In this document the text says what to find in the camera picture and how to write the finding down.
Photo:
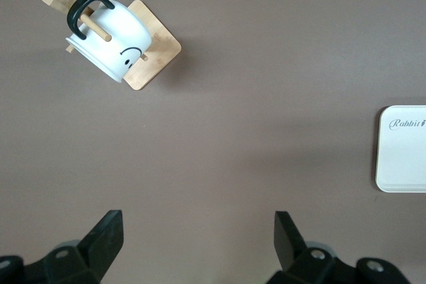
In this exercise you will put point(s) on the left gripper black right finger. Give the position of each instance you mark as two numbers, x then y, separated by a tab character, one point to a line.
293	250

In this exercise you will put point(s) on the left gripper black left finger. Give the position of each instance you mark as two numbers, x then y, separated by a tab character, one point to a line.
100	247

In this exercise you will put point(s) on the white rabbit print tray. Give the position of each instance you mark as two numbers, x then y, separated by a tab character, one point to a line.
402	161

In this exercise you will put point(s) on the wooden mug stand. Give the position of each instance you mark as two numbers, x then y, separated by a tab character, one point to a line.
163	48

